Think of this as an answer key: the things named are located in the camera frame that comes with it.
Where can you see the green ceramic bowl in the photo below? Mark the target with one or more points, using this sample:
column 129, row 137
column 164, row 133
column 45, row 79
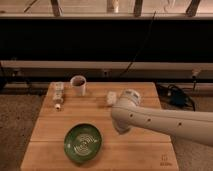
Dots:
column 82, row 143

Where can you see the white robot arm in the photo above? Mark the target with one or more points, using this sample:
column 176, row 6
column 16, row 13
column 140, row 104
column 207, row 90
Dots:
column 193, row 126

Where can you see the small white box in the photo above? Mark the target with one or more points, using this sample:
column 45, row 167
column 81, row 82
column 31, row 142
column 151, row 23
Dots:
column 111, row 98

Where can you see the white mug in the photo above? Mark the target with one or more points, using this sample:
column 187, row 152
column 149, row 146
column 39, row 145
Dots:
column 78, row 83

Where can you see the clear plastic bottle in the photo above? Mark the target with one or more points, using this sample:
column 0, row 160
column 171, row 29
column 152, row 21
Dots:
column 58, row 95

